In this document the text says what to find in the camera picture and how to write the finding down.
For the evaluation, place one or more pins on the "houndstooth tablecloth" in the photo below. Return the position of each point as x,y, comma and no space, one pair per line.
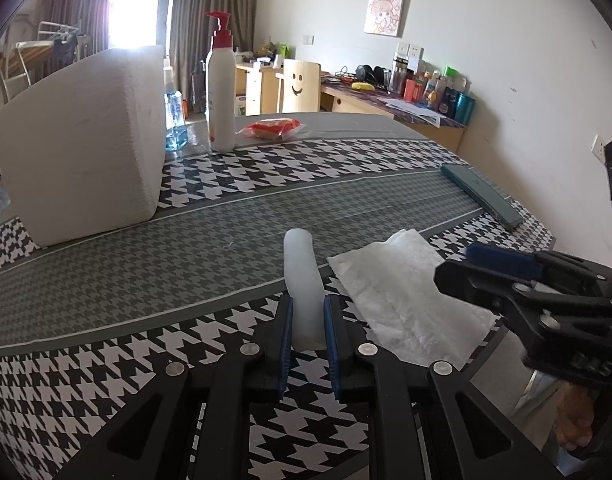
186,270

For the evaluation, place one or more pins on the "red snack packet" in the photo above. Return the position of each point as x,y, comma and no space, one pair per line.
271,128

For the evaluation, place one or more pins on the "wooden desk with patterned top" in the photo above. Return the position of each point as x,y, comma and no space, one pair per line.
366,105

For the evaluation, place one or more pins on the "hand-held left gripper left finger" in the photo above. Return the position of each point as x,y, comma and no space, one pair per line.
286,342

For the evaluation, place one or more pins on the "translucent white soft tube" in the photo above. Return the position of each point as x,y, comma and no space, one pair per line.
303,285

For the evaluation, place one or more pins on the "brown curtain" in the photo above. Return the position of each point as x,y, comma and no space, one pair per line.
211,10
76,5

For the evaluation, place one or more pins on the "white paper towel sheet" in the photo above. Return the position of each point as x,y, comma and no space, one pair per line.
401,290

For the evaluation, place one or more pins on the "blue spray bottle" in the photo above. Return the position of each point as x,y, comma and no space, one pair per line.
175,120

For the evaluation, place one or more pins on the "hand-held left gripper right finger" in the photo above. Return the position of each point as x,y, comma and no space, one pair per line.
331,345

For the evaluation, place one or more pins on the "yellow object on desk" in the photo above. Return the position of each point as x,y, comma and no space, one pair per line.
362,86

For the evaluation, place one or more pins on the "white double wall socket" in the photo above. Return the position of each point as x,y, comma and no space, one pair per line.
409,53

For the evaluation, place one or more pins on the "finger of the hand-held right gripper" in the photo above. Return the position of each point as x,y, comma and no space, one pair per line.
481,285
506,260

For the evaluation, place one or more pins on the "person's right hand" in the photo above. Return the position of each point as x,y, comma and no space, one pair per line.
573,420

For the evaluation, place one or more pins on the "black headphones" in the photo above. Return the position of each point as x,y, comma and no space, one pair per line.
371,72

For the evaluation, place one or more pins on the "light wooden desk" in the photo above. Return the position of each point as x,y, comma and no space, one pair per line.
251,92

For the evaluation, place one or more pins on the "dark hanging clothes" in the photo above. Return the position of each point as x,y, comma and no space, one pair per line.
65,47

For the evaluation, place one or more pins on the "cartoon wall picture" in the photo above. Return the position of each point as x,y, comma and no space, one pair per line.
384,16

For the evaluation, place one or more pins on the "grey metal bunk bed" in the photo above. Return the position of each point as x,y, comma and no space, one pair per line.
31,55

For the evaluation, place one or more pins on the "white single wall socket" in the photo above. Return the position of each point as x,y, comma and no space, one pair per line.
598,150

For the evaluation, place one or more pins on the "green paper bag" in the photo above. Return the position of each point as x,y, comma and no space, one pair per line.
285,51

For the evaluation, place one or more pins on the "large white tissue pack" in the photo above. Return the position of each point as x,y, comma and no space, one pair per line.
76,150

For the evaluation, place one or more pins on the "glass balcony door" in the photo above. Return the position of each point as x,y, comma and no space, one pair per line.
141,5

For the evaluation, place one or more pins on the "wooden chair with smiley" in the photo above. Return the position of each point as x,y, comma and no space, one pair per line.
298,85

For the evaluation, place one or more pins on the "printed paper sheets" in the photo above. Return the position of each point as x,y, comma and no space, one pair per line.
413,111

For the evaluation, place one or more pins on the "white pump bottle red top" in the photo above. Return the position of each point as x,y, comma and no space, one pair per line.
221,95

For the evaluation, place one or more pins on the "grey-green flat box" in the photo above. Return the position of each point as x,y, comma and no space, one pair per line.
486,195

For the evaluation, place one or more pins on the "green capped bottle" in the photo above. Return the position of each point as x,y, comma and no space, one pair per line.
448,82

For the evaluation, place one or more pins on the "teal cup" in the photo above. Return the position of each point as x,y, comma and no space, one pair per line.
464,107

